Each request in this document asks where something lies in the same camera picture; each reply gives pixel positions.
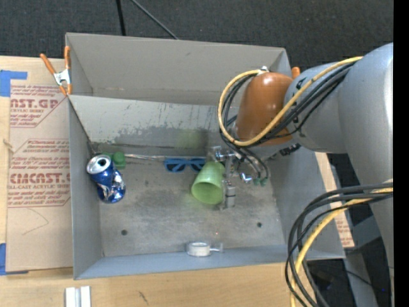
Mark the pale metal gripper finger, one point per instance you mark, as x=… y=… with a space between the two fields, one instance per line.
x=230 y=197

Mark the light green plastic cup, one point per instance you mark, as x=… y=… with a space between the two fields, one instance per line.
x=207 y=184

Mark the blue sunglasses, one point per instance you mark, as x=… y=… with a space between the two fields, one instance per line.
x=179 y=165

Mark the white tape roll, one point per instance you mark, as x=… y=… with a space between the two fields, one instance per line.
x=197 y=249

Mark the grey metal bin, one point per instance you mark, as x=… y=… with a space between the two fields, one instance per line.
x=166 y=216

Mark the small green bottle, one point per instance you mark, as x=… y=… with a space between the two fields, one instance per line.
x=119 y=159

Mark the crushed blue drink can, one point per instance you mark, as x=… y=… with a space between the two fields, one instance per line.
x=107 y=181

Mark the brown cardboard board red print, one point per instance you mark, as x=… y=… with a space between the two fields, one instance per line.
x=38 y=158

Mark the black cylinder on white bracket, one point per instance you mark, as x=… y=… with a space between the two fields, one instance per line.
x=289 y=150

